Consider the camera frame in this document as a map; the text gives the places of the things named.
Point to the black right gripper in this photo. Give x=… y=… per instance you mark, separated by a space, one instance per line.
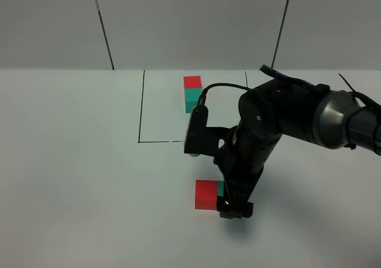
x=241 y=161

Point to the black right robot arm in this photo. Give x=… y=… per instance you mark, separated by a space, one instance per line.
x=293 y=107

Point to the green template block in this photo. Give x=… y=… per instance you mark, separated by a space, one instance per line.
x=191 y=98

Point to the red template block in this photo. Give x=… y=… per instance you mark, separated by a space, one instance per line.
x=192 y=82

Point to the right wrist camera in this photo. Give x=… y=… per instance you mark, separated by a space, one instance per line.
x=194 y=143

